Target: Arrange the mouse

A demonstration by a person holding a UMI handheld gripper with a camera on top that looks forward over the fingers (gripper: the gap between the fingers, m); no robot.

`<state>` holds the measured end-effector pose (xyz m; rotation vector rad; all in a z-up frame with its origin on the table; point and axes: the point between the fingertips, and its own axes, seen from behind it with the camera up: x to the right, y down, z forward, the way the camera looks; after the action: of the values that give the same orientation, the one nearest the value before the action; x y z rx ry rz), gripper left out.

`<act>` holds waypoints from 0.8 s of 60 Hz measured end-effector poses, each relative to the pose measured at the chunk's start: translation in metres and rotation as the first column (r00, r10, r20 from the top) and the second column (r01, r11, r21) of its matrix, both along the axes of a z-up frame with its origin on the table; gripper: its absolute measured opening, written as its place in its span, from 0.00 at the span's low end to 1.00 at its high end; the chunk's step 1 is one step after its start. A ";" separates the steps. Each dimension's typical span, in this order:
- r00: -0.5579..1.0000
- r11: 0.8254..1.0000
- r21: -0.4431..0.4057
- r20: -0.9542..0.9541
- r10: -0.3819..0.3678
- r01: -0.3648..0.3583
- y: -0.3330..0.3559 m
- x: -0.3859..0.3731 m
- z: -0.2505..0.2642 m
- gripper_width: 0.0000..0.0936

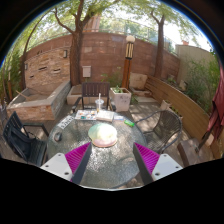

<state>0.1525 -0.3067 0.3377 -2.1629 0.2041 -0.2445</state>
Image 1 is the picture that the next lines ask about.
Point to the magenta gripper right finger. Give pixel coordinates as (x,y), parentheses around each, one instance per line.
(153,166)

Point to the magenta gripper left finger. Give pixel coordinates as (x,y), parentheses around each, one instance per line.
(70,166)

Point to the round pastel mouse pad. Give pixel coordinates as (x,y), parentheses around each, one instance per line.
(103,135)

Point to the round glass patio table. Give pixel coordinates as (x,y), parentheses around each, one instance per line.
(109,167)

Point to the wicker metal chair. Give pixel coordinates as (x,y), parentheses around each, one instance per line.
(161,129)

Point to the curved wooden bench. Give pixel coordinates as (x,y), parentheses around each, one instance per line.
(195,122)

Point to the green lighter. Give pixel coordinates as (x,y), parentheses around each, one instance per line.
(129,123)

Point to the watercolour paint palette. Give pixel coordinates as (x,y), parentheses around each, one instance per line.
(86,115)

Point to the open book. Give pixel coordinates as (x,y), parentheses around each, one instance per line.
(105,115)

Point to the clear plastic cup with straw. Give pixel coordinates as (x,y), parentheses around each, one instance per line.
(99,103)

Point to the stone raised planter bed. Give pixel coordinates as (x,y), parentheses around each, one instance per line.
(38,105)

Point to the white square planter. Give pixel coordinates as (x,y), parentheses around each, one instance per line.
(121,98)

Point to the dark wooden slat chair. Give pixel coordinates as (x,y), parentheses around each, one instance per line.
(94,89)

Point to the red folded umbrella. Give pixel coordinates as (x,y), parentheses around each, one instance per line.
(216,121)

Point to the grey electrical box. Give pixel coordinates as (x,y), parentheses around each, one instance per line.
(86,71)

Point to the right tree trunk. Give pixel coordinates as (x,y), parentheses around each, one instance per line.
(160,45)

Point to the tree trunk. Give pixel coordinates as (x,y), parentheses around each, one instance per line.
(160,45)
(82,11)

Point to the left tree trunk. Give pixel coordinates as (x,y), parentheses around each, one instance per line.
(82,11)

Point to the wooden lamp post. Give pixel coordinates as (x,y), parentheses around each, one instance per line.
(128,57)

